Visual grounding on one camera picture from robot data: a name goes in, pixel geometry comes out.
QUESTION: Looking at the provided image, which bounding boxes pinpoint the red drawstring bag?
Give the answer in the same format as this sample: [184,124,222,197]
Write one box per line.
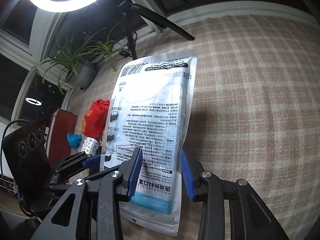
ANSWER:
[81,99,110,144]

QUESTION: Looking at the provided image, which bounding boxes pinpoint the blue collapsible funnel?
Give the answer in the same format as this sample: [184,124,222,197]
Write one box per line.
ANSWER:
[66,133,83,150]

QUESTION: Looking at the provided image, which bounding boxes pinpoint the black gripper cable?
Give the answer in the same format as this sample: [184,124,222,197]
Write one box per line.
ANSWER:
[0,119,28,178]

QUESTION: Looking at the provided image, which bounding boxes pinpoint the white face mask package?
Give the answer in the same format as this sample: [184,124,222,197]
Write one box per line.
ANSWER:
[100,49,198,237]

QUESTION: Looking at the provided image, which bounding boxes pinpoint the dark red cardboard box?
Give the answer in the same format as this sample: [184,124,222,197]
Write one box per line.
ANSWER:
[46,108,78,164]

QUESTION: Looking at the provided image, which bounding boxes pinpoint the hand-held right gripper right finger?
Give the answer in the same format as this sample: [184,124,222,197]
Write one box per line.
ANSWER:
[180,147,290,240]

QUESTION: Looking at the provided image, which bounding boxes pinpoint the spider plant in grey pot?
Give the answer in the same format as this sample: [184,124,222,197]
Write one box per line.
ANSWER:
[40,22,130,93]

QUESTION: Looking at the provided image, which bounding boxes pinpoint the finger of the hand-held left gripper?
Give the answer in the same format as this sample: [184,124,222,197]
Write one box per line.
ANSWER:
[49,151,105,178]

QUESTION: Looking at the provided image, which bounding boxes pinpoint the black tripod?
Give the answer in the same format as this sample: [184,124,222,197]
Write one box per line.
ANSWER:
[110,0,195,60]

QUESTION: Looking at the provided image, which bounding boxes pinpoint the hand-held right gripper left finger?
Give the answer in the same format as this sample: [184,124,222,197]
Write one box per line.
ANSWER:
[29,147,143,240]

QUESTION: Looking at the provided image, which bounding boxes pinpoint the white patterned cube box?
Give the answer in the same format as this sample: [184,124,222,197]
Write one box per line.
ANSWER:
[77,137,100,155]

